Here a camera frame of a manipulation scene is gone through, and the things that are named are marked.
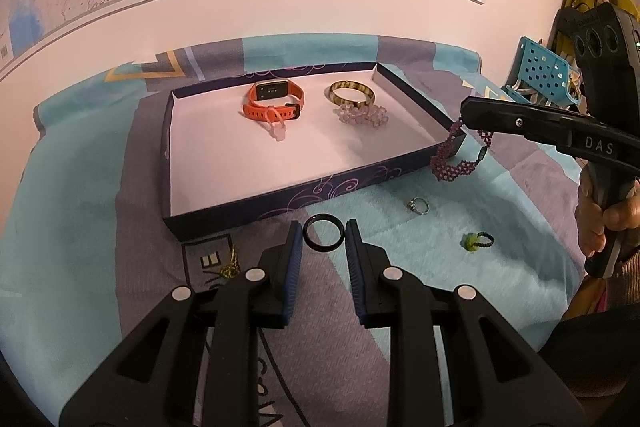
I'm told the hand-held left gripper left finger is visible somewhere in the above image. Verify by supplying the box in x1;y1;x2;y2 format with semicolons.
59;221;306;427

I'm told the purple beaded bracelet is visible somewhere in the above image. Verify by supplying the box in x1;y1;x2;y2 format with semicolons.
430;117;493;182

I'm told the orange smart watch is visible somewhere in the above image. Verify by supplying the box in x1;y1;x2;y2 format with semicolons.
242;79;307;120

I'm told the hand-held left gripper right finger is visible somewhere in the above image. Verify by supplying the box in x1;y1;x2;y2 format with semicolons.
345;218;588;427

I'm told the dark blue cardboard box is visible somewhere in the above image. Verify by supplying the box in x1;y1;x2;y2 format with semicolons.
161;63;468;242

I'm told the green beaded charm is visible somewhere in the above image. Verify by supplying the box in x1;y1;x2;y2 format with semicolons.
202;244;243;288

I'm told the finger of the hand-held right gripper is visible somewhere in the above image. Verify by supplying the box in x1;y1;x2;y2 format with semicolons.
460;106;566;145
462;96;601;128

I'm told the person's right hand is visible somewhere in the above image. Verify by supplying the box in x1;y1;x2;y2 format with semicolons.
575;179;640;258

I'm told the teal grey printed bedsheet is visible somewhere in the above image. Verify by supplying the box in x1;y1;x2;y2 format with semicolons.
0;34;601;427

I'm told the pink pendant string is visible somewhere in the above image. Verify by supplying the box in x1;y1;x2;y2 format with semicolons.
262;104;291;142

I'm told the black ring bangle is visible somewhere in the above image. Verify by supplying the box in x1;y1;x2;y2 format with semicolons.
305;217;347;253

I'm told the clear crystal bracelet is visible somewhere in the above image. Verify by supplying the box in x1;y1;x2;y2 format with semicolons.
334;103;392;130

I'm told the tortoiseshell bangle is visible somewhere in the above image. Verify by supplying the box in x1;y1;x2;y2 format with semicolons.
327;79;376;110

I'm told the teal perforated plastic chair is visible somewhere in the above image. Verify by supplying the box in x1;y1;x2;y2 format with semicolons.
502;36;583;108

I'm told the green bead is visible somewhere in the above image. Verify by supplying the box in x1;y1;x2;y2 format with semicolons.
461;231;495;253

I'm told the dark cloth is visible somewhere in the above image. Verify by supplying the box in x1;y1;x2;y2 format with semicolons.
537;307;640;405

